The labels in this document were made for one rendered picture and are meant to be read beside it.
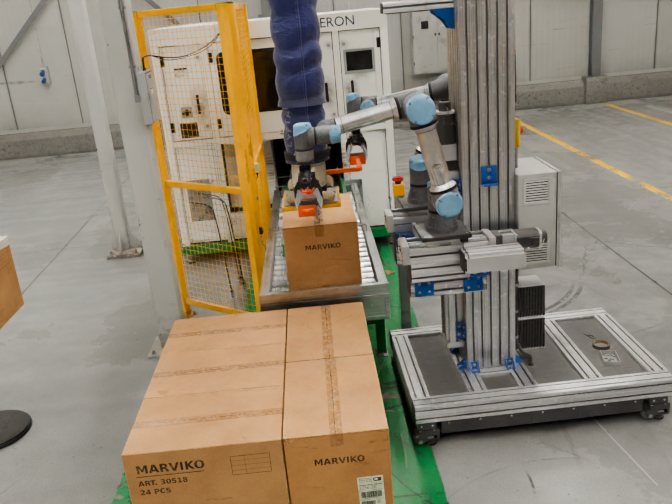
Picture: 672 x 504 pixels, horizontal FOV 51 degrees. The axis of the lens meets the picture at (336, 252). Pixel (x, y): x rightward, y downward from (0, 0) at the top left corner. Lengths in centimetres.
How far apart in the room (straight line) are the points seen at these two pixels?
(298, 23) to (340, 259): 125
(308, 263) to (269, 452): 136
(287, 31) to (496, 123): 104
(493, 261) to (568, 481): 101
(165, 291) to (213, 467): 204
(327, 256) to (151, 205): 123
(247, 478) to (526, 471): 129
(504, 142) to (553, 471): 150
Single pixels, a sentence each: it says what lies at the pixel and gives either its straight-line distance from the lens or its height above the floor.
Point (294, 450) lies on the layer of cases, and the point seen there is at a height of 49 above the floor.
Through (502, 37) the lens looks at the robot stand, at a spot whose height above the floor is 184.
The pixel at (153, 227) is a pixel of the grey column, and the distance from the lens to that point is 452.
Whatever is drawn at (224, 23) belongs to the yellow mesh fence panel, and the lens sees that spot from 430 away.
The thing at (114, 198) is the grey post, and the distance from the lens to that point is 678.
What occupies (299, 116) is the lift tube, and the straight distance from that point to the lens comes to 344.
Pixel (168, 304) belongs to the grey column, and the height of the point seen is 32.
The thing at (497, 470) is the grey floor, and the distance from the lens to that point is 343.
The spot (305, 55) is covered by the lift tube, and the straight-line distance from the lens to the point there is 339.
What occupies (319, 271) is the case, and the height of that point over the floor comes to 69.
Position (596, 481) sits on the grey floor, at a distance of 343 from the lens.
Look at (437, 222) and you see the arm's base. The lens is 320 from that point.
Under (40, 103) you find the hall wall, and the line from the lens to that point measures 1312.
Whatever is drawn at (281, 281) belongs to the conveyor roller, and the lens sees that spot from 414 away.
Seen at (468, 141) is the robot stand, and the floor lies 140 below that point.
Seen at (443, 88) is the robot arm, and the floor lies 161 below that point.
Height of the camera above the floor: 205
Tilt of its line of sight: 19 degrees down
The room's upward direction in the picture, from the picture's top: 5 degrees counter-clockwise
